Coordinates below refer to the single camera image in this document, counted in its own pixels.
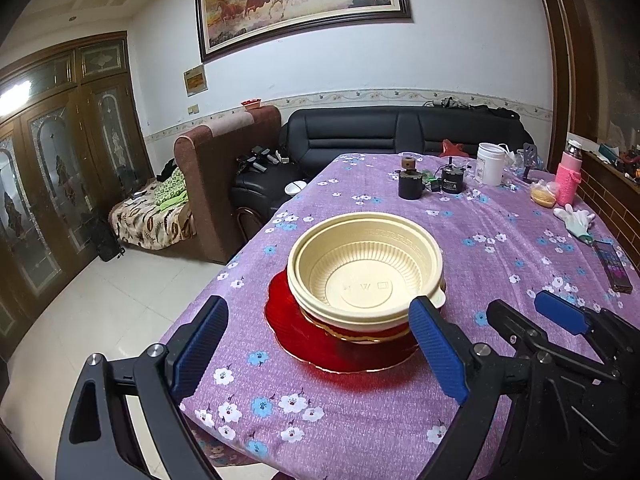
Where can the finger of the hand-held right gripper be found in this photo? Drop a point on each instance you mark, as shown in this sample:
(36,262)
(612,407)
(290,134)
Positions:
(510,322)
(560,310)

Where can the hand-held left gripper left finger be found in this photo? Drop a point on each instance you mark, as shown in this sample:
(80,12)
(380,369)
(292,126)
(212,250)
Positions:
(200,350)

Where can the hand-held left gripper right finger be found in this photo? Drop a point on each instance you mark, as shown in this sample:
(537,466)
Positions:
(440,355)

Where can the red glass plate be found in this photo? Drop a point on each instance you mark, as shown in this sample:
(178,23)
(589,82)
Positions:
(300,340)

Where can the cream plastic bowl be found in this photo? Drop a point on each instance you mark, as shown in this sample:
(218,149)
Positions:
(302,305)
(365,280)

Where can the white plate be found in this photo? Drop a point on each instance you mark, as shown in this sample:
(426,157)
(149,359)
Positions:
(320,324)

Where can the purple floral tablecloth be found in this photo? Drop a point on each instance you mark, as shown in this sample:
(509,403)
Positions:
(500,260)

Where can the black smartphone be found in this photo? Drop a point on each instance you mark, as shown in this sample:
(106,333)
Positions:
(612,265)

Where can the white glove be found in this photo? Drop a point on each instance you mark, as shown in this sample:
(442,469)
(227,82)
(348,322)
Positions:
(575,220)

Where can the bag of yellow food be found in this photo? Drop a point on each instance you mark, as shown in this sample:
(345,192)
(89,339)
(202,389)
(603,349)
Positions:
(544,193)

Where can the pink sleeved bottle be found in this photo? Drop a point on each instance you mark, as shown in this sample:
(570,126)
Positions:
(567,182)

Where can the leaf printed blanket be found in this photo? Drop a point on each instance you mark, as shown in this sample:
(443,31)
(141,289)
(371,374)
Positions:
(145,220)

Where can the black bag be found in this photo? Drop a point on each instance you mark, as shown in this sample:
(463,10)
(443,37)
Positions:
(107,242)

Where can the brown armchair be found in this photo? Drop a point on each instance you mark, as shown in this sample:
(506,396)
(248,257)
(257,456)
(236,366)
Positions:
(215,200)

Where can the black electronic device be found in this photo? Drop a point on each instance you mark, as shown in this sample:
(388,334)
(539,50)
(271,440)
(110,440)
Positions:
(452,181)

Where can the phone stand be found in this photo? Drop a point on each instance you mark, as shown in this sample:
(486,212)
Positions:
(530,160)

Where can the white plastic jar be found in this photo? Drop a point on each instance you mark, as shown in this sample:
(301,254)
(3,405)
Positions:
(490,165)

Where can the green cloth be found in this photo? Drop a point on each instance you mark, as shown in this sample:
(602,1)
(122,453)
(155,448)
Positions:
(172,187)

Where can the dark cup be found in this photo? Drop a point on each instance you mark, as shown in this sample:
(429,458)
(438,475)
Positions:
(411,187)

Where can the small green part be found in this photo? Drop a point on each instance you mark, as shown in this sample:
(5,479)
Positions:
(428,176)

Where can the red cloth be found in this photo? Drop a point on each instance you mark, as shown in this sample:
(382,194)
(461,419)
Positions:
(452,149)

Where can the small white dish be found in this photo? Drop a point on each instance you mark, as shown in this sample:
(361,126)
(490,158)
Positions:
(295,188)

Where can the brown cork spool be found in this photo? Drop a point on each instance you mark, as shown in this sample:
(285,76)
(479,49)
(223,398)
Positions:
(407,163)

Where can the dark clothes pile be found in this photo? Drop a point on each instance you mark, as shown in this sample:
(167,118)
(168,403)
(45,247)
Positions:
(495,111)

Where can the black leather sofa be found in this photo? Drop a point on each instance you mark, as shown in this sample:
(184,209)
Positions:
(350,132)

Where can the wooden glass-door cabinet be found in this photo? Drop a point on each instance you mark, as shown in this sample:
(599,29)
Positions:
(50,160)

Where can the small red tray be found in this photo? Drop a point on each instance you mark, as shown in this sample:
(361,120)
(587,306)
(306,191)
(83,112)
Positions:
(251,103)

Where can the framed horse painting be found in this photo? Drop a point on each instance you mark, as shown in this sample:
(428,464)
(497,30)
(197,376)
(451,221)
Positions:
(300,5)

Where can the small wall picture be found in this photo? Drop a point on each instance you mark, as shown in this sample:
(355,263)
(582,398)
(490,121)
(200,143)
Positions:
(195,80)

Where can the wooden door frame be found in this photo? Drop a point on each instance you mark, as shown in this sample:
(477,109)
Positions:
(560,35)

